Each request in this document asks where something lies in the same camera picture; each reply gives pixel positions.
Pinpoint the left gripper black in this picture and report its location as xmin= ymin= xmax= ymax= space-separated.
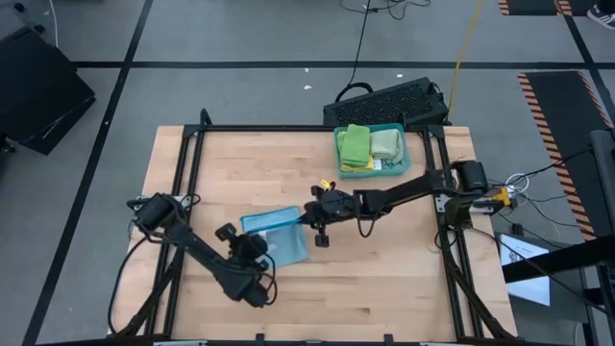
xmin=213 ymin=222 xmax=278 ymax=273

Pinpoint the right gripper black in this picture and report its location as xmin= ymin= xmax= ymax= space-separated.
xmin=293 ymin=185 xmax=361 ymax=249

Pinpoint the light blue microfiber towel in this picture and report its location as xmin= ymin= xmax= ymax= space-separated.
xmin=239 ymin=206 xmax=310 ymax=270

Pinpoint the yellow microfiber towel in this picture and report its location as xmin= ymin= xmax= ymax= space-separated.
xmin=339 ymin=156 xmax=376 ymax=173

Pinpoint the bright green microfiber towel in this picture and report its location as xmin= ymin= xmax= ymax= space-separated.
xmin=335 ymin=123 xmax=372 ymax=169

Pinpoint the pale green teal-edged towel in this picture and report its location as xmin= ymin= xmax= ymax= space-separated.
xmin=369 ymin=128 xmax=405 ymax=166

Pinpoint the teal plastic bin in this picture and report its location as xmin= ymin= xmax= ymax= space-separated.
xmin=332 ymin=122 xmax=413 ymax=181

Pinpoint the black perforated computer case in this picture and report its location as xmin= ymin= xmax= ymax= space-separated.
xmin=322 ymin=76 xmax=451 ymax=127

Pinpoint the yellow plug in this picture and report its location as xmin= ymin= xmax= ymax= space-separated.
xmin=490 ymin=185 xmax=512 ymax=209

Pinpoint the white printed sign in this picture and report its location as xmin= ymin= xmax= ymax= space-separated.
xmin=499 ymin=233 xmax=553 ymax=308

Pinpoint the black stand beam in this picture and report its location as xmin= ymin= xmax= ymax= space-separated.
xmin=502 ymin=235 xmax=615 ymax=285

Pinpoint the large black case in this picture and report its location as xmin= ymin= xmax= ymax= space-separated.
xmin=0 ymin=26 xmax=97 ymax=157

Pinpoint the large black hazard-striped mat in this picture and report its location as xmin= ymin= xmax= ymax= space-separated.
xmin=516 ymin=70 xmax=615 ymax=242

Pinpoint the narrow black hazard-striped mat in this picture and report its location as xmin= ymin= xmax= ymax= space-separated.
xmin=497 ymin=0 xmax=615 ymax=17

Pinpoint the person's shoe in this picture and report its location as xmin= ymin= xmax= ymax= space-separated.
xmin=586 ymin=3 xmax=615 ymax=31

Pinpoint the black left wrist camera cable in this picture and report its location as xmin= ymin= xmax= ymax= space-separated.
xmin=261 ymin=254 xmax=280 ymax=307

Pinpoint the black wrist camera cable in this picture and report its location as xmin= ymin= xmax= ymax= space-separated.
xmin=356 ymin=213 xmax=379 ymax=239
xmin=261 ymin=254 xmax=280 ymax=307

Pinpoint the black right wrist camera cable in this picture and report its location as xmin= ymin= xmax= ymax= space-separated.
xmin=356 ymin=213 xmax=379 ymax=239

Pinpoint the black left arm base cable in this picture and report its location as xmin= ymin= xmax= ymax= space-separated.
xmin=107 ymin=223 xmax=163 ymax=335

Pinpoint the black floor cable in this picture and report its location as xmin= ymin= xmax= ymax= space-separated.
xmin=334 ymin=0 xmax=376 ymax=103

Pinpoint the white coiled cable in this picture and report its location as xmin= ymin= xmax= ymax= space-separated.
xmin=504 ymin=171 xmax=530 ymax=193

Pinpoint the yellow cable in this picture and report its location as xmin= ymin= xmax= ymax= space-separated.
xmin=445 ymin=0 xmax=485 ymax=124

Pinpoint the white floor cable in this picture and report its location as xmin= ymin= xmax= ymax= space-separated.
xmin=47 ymin=0 xmax=60 ymax=49

